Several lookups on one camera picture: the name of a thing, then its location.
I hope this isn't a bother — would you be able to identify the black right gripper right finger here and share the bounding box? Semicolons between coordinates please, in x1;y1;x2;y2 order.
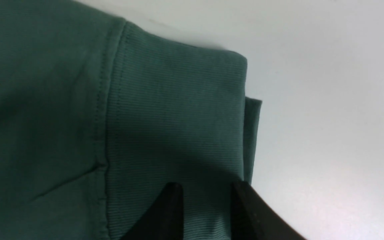
231;181;304;240

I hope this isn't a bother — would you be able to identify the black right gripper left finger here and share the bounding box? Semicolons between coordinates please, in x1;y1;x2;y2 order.
121;182;183;240

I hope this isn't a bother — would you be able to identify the green long-sleeve top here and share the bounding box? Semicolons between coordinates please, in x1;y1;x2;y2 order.
0;0;259;240

